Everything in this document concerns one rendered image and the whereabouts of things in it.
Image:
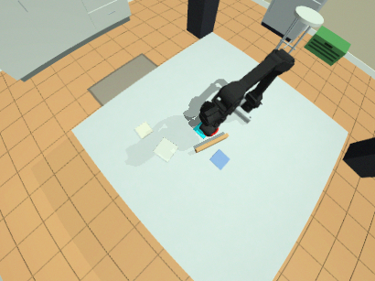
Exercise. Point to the white square tile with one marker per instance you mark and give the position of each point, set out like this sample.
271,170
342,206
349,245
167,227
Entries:
165,149

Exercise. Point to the tan rectangular block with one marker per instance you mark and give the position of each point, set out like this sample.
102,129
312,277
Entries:
211,143

